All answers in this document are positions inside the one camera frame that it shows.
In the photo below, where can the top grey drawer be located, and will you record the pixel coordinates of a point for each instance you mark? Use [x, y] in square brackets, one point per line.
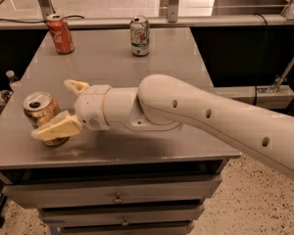
[113, 192]

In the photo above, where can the white green 7up can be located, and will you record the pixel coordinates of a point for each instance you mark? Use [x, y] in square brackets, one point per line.
[139, 35]

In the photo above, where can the bottom grey drawer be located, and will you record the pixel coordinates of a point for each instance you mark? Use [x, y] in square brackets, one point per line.
[161, 228]

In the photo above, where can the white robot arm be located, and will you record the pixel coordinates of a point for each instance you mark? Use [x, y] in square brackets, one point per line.
[161, 102]

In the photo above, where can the clear plastic bottle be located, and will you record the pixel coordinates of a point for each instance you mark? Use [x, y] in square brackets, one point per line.
[14, 81]

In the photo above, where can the grey drawer cabinet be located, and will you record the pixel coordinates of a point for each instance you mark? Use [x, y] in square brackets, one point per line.
[104, 57]

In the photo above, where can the metal frame post centre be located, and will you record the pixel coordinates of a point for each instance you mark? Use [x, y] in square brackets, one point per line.
[169, 10]

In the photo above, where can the orange gold soda can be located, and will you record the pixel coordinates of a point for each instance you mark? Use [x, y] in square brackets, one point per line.
[40, 107]

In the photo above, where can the red coca-cola can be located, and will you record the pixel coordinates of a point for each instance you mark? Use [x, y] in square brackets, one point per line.
[60, 33]

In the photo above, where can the middle grey drawer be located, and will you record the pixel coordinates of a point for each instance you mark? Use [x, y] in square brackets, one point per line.
[122, 215]

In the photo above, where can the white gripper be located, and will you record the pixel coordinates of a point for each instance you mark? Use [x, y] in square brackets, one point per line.
[90, 108]

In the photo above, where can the grey drawer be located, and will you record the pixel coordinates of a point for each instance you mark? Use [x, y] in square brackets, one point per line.
[161, 228]
[113, 192]
[122, 215]

